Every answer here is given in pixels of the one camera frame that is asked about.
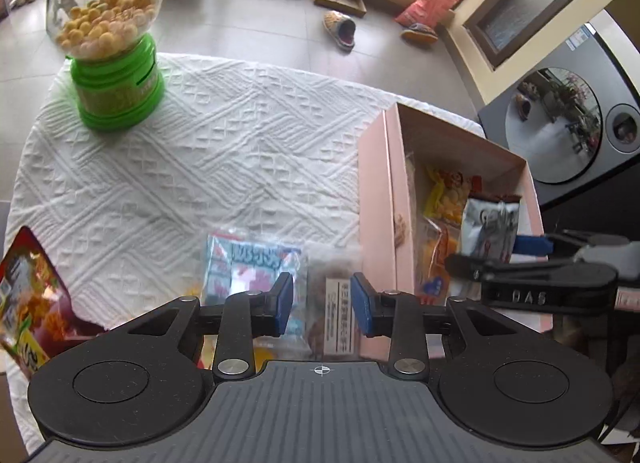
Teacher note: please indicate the clear bag of round pastries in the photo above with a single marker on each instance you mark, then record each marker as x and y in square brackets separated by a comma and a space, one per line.
[340, 313]

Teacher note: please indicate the yellow and red snack bag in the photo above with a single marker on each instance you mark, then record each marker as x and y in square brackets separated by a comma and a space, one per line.
[35, 293]

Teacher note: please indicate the yellow snack packet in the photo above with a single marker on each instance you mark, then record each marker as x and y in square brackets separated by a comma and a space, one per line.
[447, 198]

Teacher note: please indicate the pink cardboard box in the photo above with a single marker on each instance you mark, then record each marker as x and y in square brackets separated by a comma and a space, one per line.
[377, 193]

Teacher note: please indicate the orange snack packet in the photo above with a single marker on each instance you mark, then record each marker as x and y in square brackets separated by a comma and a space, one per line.
[440, 248]

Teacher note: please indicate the green candy dispenser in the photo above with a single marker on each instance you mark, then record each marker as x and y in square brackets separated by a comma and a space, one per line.
[115, 93]

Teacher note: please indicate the grey washing machine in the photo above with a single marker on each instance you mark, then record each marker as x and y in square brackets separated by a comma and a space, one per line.
[550, 133]

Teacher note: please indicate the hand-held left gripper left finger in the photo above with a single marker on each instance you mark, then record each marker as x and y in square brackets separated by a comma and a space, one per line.
[282, 303]

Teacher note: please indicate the silver snack packet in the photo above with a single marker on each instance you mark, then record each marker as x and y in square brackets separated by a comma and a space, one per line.
[487, 228]

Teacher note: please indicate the dark framed frosted window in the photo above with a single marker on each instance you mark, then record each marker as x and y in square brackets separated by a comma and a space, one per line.
[530, 18]

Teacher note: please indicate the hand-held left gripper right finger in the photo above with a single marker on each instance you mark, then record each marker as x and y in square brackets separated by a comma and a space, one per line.
[362, 303]

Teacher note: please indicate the blue and white snack packet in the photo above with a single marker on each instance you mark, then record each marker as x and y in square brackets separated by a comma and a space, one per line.
[235, 263]

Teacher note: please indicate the woven tan slipper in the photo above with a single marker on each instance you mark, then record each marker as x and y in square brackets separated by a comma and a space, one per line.
[419, 34]
[341, 30]

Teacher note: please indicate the white textured tablecloth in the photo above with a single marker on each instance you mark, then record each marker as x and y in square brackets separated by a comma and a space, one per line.
[200, 143]

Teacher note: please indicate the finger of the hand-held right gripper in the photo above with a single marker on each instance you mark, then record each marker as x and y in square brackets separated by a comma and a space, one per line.
[500, 270]
[532, 245]

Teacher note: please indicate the red plastic bag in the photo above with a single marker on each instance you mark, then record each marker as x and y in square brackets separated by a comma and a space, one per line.
[430, 0]

